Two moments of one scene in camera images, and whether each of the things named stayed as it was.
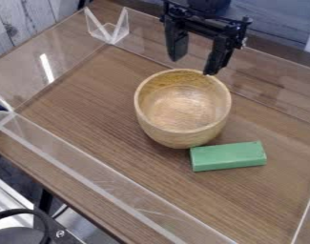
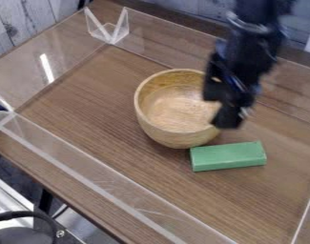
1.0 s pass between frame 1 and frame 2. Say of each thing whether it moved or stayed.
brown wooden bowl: stayed
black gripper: moved
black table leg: stayed
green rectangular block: stayed
